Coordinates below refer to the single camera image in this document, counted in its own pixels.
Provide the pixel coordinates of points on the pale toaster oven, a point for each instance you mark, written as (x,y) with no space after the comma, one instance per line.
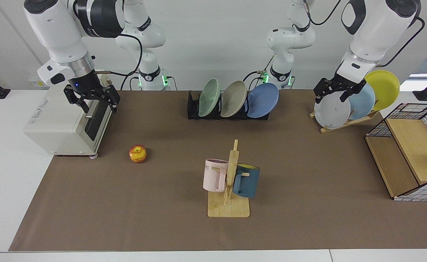
(59,123)

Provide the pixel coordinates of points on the dark blue mug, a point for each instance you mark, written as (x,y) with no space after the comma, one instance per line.
(248,182)

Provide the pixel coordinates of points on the light blue plate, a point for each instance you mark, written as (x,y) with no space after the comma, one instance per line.
(362,102)

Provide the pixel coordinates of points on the white wall socket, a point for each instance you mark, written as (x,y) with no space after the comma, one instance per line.
(37,83)

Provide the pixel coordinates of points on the pale green plate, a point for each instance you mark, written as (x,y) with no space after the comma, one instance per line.
(209,97)

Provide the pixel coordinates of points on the wooden cup stand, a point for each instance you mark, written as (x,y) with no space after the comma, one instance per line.
(230,209)

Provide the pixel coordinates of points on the black dish rack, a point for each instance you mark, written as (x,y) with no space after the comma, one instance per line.
(192,109)

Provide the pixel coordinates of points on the white grey plate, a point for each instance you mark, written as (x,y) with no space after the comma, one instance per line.
(330,112)

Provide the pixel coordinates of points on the wooden plate rack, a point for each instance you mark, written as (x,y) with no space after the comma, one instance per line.
(359,120)

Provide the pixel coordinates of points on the beige plate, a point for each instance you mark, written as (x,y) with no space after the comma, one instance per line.
(233,98)

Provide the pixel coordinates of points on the yellow plate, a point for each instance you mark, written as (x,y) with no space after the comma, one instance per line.
(384,89)

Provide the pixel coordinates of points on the red yellow apple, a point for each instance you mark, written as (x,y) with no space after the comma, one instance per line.
(138,154)

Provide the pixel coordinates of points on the brown table cloth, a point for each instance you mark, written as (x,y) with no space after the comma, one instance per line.
(162,211)

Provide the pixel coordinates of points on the pink mug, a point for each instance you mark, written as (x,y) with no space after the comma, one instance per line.
(213,174)

